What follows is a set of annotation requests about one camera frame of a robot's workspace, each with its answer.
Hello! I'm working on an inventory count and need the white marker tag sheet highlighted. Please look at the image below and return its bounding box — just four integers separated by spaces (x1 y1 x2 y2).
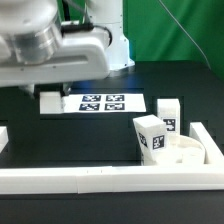
64 93 146 113

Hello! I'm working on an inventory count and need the grey braided robot cable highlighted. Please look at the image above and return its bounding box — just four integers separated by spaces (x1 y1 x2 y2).
59 0 114 48

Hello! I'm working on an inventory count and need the white front fence bar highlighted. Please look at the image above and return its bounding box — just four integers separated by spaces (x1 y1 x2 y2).
0 165 224 195

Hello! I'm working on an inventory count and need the thin white cable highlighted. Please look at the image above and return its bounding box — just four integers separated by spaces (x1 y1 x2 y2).
158 0 213 69

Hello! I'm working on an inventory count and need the white round stool seat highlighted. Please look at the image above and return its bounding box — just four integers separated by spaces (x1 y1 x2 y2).
142 134 207 167

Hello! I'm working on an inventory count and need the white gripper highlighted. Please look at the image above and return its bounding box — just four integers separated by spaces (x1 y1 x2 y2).
0 28 111 98

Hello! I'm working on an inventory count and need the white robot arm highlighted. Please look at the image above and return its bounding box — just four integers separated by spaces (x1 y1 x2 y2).
0 0 134 94

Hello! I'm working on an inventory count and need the white left fence bar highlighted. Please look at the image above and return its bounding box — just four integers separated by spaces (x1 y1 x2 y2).
0 126 8 153

